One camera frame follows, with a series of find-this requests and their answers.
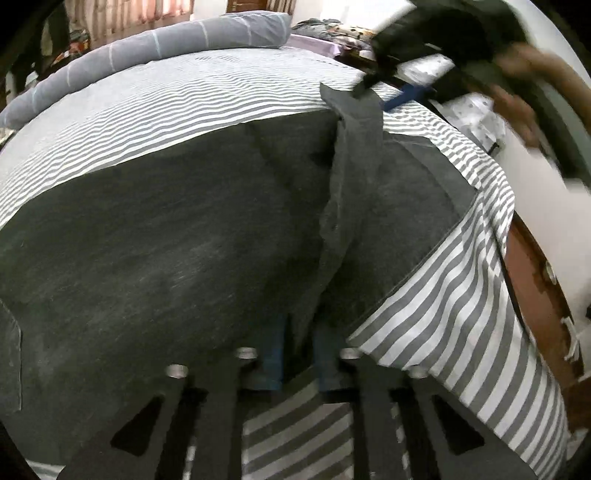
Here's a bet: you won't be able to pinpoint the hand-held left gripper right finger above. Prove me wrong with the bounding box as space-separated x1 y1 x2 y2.
311 323 539 480

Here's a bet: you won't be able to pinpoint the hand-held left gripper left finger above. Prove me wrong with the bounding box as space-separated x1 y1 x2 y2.
58 318 290 480

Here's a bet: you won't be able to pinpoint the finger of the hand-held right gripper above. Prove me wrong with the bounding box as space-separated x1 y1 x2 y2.
381 69 462 112
353 65 402 93

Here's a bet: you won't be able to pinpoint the dark grey pants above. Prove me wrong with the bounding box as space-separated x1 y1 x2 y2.
0 83 478 467

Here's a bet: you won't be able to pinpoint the person's right hand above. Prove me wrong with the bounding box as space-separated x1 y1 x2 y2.
492 44 561 151

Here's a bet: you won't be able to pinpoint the pile of colourful clothes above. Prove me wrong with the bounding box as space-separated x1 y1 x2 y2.
288 18 384 57

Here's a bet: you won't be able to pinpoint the white printed cloth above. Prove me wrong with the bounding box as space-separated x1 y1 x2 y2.
402 53 509 153

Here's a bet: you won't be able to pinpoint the brown wooden door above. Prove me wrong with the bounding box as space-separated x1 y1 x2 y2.
226 0 269 14

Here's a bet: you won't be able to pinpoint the grey striped bed sheet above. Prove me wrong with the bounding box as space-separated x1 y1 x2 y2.
0 46 571 480

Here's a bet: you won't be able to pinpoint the grey bolster pillow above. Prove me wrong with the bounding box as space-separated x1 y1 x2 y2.
0 11 293 130

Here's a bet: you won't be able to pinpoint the pink curtain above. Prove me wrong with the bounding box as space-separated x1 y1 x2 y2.
69 0 195 47

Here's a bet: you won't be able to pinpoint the wooden bed frame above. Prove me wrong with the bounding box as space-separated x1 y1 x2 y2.
503 217 583 435

